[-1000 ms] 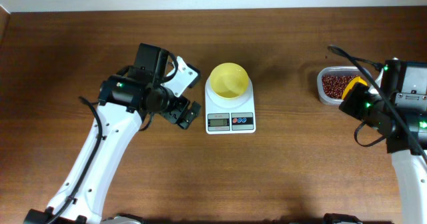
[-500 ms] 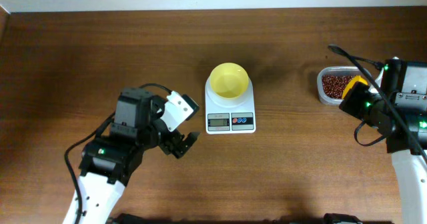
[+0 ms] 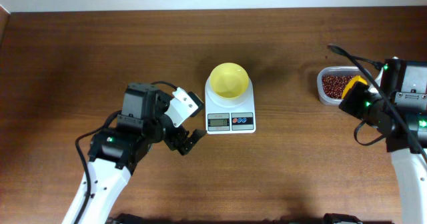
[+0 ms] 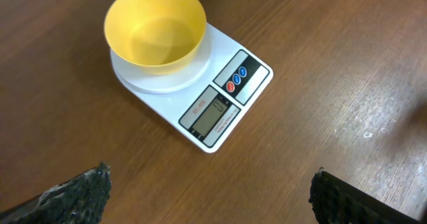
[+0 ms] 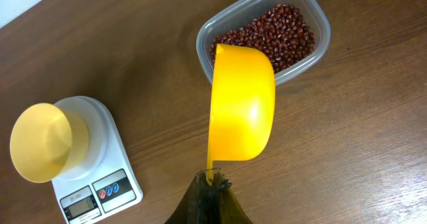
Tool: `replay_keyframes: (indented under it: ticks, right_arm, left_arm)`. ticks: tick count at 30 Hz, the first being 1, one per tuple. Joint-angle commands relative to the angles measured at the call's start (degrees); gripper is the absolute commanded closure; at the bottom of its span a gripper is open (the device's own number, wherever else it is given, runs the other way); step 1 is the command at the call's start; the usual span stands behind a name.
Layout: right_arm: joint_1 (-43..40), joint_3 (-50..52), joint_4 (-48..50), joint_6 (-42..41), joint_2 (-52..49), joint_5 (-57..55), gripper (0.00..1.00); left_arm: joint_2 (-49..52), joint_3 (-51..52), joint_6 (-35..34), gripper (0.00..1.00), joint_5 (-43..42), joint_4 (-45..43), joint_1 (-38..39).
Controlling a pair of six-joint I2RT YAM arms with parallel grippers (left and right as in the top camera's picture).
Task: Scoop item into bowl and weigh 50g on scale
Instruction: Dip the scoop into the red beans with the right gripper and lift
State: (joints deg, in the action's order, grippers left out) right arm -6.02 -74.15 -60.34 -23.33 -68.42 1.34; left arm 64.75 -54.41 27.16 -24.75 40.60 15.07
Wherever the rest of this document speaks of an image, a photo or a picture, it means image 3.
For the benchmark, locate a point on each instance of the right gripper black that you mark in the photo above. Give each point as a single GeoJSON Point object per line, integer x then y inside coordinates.
{"type": "Point", "coordinates": [347, 104]}

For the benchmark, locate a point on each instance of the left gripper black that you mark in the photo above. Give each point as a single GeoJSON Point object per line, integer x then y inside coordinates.
{"type": "Point", "coordinates": [196, 134]}

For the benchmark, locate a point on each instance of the yellow measuring scoop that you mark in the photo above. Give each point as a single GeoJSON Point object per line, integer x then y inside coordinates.
{"type": "Point", "coordinates": [352, 82]}

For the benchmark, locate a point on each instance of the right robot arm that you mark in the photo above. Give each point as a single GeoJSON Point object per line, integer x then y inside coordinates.
{"type": "Point", "coordinates": [395, 105]}

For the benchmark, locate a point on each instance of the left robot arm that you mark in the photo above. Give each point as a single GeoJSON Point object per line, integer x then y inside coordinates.
{"type": "Point", "coordinates": [108, 167]}

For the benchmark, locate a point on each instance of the white digital kitchen scale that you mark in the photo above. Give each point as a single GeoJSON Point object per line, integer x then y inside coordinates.
{"type": "Point", "coordinates": [229, 116]}

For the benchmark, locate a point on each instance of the yellow plastic bowl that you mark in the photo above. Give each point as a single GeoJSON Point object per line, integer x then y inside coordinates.
{"type": "Point", "coordinates": [229, 80]}

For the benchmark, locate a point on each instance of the red beans in container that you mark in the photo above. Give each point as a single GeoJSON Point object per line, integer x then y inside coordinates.
{"type": "Point", "coordinates": [333, 86]}

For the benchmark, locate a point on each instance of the clear plastic container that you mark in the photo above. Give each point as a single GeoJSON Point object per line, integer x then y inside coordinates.
{"type": "Point", "coordinates": [337, 71]}

